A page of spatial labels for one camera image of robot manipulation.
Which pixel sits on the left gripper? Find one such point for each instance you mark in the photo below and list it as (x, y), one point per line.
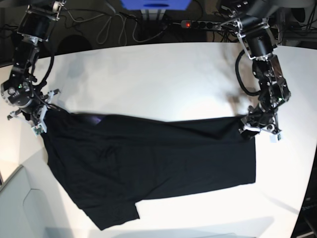
(257, 120)

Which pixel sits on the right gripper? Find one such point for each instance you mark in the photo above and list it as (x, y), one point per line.
(32, 107)

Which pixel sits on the black T-shirt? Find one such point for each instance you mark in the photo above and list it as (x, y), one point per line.
(108, 163)

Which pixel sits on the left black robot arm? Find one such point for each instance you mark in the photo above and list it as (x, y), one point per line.
(249, 20)

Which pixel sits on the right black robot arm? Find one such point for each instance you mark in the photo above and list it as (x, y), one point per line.
(36, 26)

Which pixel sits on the grey power strip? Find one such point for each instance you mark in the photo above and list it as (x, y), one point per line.
(205, 26)

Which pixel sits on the blue box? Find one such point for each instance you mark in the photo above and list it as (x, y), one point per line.
(155, 4)

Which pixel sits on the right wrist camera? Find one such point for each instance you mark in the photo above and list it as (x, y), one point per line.
(38, 130)

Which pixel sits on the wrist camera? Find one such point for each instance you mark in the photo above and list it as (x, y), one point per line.
(38, 130)
(274, 138)

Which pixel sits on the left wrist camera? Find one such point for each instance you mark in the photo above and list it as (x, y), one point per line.
(274, 138)

